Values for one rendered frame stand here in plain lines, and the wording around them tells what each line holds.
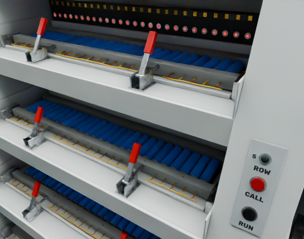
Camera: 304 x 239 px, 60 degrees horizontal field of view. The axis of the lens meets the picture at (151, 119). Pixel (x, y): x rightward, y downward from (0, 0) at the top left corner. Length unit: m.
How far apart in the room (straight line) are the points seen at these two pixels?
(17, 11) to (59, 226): 0.55
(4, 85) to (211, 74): 0.56
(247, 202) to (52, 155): 0.41
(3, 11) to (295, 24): 0.65
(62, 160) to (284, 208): 0.42
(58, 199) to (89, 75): 0.36
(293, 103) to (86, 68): 0.36
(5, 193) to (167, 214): 0.51
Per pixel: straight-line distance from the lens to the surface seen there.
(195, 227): 0.44
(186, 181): 0.47
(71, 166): 0.56
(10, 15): 0.79
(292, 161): 0.35
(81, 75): 0.50
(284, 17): 0.34
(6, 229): 0.97
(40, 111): 0.64
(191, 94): 0.40
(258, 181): 0.35
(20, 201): 0.80
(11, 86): 0.81
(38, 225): 0.73
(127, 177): 0.48
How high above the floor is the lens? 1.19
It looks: 15 degrees down
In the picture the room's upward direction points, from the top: 9 degrees clockwise
